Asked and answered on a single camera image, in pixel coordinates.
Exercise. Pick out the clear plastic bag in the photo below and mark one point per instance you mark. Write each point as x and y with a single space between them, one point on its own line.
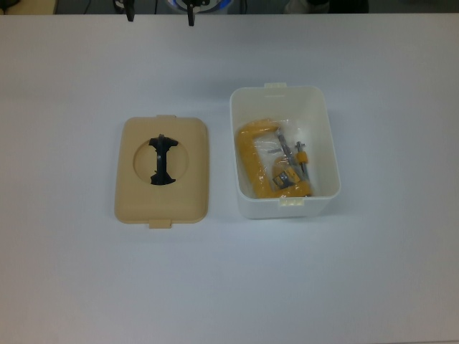
267 150

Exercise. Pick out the white plastic tool case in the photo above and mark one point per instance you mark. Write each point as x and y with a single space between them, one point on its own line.
322 143

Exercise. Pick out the black table clamp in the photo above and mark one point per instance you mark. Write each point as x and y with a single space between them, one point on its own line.
129 12
191 16

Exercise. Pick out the yellow C-clamp tool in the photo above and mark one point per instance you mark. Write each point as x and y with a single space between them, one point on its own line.
247 157

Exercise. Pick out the tan plastic case lid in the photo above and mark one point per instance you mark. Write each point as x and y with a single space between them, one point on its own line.
186 200

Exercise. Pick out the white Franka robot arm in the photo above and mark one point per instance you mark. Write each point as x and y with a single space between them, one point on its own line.
201 3

